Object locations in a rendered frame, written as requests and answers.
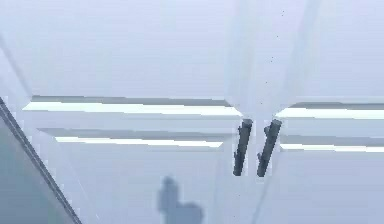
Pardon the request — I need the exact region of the white panelled room door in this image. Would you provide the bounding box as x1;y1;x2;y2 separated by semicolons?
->
0;0;285;224
232;0;384;224

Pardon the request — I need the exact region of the black door handle bar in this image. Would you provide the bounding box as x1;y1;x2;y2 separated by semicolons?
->
232;118;254;177
256;118;283;178

